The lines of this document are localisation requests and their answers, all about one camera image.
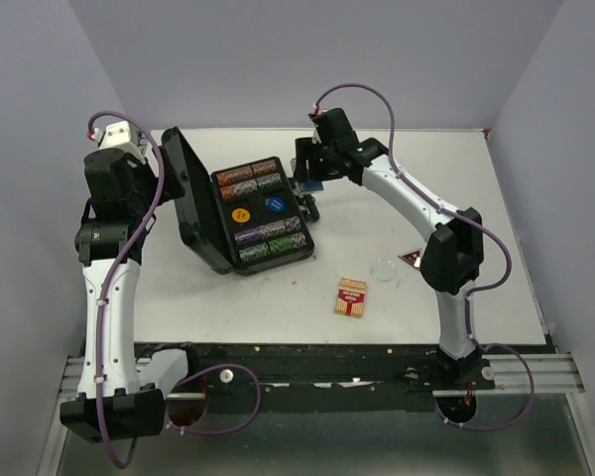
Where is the blue playing card deck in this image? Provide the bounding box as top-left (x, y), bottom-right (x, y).
top-left (300, 180), bottom-right (324, 193)

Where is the blue green poker chip stack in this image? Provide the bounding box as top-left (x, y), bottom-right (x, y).
top-left (256, 173), bottom-right (282, 189)

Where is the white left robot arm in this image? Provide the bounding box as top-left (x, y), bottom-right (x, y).
top-left (60, 148), bottom-right (200, 443)

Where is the red triangular plaque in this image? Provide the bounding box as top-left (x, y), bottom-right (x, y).
top-left (399, 248), bottom-right (422, 270)

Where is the blue small blind button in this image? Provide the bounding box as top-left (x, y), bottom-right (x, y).
top-left (266, 196), bottom-right (287, 213)

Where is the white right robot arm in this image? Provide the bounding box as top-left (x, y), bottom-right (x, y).
top-left (294, 108), bottom-right (484, 389)

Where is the green blue chip row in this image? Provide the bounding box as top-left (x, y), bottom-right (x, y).
top-left (239, 232), bottom-right (307, 263)

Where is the clear round dealer button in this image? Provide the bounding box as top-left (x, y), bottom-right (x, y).
top-left (370, 259), bottom-right (397, 283)

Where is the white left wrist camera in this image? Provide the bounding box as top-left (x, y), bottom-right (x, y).
top-left (98, 121), bottom-right (147, 164)

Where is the black poker chip case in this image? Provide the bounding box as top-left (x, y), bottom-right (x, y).
top-left (160, 128), bottom-right (317, 276)

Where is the brown white poker chip stack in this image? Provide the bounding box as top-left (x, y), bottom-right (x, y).
top-left (220, 179), bottom-right (258, 200)

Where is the purple chip row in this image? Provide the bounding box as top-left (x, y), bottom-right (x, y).
top-left (234, 216), bottom-right (301, 246)

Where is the black mounting rail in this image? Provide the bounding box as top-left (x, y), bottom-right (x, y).
top-left (133, 341), bottom-right (507, 413)

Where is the orange big blind button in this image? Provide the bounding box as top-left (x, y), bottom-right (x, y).
top-left (231, 207), bottom-right (251, 224)

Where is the red playing card deck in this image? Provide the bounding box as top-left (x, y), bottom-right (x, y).
top-left (334, 278), bottom-right (367, 317)

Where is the aluminium frame rail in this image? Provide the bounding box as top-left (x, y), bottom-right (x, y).
top-left (487, 354), bottom-right (585, 395)

